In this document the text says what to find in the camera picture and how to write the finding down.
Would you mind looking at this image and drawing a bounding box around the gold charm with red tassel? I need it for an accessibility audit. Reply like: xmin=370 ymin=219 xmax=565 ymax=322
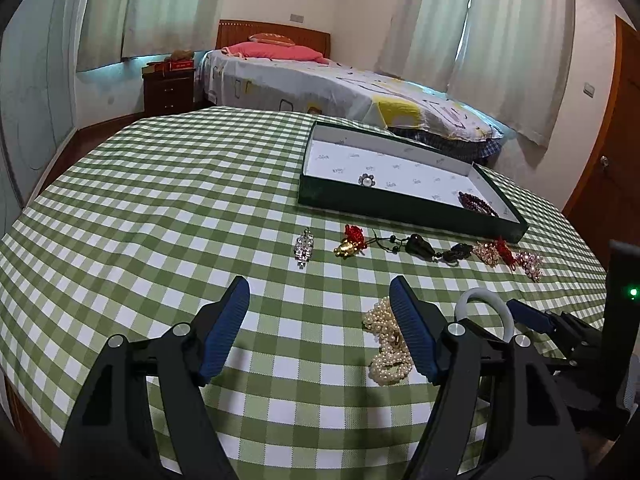
xmin=333 ymin=224 xmax=368 ymax=259

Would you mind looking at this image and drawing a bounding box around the orange wooden door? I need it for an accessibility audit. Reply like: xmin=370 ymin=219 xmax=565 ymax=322
xmin=562 ymin=15 xmax=640 ymax=257

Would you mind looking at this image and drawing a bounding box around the pale green window curtain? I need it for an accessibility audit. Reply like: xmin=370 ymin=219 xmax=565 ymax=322
xmin=375 ymin=0 xmax=476 ymax=92
xmin=77 ymin=0 xmax=233 ymax=72
xmin=447 ymin=0 xmax=576 ymax=148

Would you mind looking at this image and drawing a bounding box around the wooden headboard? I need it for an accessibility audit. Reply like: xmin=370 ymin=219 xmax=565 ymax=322
xmin=216 ymin=19 xmax=332 ymax=58

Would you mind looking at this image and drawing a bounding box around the small black pendant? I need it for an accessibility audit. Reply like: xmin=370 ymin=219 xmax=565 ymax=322
xmin=434 ymin=242 xmax=475 ymax=265

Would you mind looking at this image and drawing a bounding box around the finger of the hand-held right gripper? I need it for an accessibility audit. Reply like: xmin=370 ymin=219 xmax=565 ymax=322
xmin=550 ymin=364 xmax=632 ymax=428
xmin=506 ymin=299 xmax=608 ymax=361

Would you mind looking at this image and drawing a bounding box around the clear crystal brooch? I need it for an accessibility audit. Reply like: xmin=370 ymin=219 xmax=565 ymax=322
xmin=292 ymin=228 xmax=315 ymax=270

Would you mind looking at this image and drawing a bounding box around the blue plaid mattress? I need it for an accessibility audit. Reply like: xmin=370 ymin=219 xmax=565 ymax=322
xmin=390 ymin=127 xmax=503 ymax=166

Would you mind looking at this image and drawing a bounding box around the green checked tablecloth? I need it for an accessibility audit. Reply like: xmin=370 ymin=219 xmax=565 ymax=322
xmin=0 ymin=106 xmax=613 ymax=472

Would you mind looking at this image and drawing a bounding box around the pink pillow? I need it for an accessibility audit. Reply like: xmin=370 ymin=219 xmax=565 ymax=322
xmin=222 ymin=41 xmax=331 ymax=65

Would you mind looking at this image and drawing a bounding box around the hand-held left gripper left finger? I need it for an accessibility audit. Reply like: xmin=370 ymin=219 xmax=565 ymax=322
xmin=59 ymin=276 xmax=251 ymax=480

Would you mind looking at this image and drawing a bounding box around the white patterned bedspread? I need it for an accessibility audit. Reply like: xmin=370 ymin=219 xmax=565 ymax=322
xmin=197 ymin=49 xmax=506 ymax=141

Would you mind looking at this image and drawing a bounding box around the pearl flower cluster brooch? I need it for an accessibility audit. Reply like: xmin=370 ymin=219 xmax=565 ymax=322
xmin=515 ymin=250 xmax=545 ymax=282

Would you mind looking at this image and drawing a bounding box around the dark wooden nightstand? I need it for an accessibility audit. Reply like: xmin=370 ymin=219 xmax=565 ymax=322
xmin=141 ymin=67 xmax=197 ymax=120

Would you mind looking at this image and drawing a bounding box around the white jade bangle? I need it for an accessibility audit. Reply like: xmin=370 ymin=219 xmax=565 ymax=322
xmin=455 ymin=288 xmax=515 ymax=343

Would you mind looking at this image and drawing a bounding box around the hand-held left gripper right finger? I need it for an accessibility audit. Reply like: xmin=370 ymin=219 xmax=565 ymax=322
xmin=389 ymin=276 xmax=587 ymax=480

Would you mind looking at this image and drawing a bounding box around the dark green jewelry box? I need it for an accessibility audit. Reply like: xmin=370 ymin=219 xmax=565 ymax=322
xmin=298 ymin=121 xmax=530 ymax=245

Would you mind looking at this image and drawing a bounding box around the dark red bead bracelet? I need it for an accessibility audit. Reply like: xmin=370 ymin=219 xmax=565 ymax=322
xmin=457 ymin=191 xmax=501 ymax=218

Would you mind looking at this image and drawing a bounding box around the black carved pendant with cord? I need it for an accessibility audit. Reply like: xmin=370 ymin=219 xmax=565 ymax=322
xmin=370 ymin=230 xmax=436 ymax=261

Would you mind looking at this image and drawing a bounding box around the pearl necklace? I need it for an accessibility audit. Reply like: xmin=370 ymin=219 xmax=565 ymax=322
xmin=362 ymin=296 xmax=416 ymax=387

